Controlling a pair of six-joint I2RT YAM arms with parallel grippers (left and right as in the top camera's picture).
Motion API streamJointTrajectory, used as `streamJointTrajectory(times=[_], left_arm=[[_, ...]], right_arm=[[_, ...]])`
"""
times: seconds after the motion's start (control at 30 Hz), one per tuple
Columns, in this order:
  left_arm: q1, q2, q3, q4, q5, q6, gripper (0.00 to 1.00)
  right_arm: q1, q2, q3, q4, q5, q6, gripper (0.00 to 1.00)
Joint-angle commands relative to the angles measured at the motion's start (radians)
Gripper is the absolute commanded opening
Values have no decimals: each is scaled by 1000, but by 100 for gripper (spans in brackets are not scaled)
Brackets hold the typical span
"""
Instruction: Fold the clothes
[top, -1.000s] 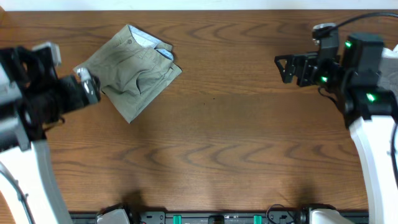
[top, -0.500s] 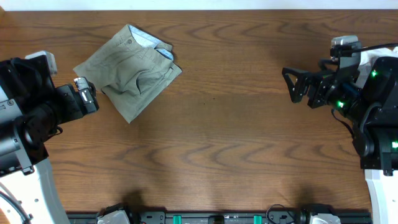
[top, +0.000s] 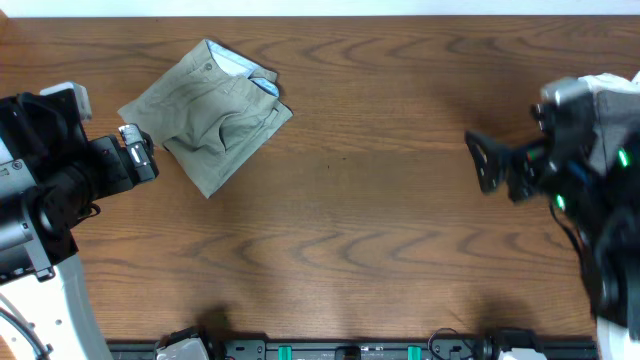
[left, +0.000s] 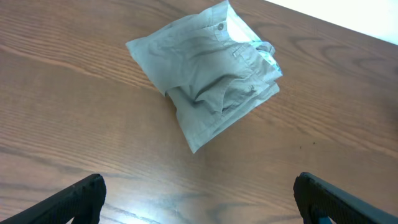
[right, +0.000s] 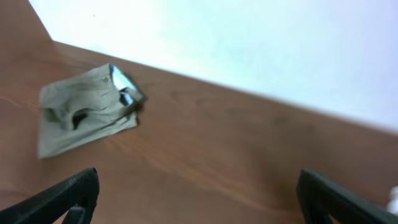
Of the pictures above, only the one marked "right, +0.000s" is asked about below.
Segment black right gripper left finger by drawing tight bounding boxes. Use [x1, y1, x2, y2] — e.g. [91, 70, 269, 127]
[1, 168, 100, 224]

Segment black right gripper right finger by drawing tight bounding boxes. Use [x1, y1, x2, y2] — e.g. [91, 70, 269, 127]
[296, 169, 397, 224]

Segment khaki green shorts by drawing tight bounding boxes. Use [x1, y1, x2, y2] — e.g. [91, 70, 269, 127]
[38, 63, 146, 159]

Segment white crumpled cloth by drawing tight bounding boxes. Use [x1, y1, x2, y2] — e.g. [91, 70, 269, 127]
[387, 186, 398, 216]

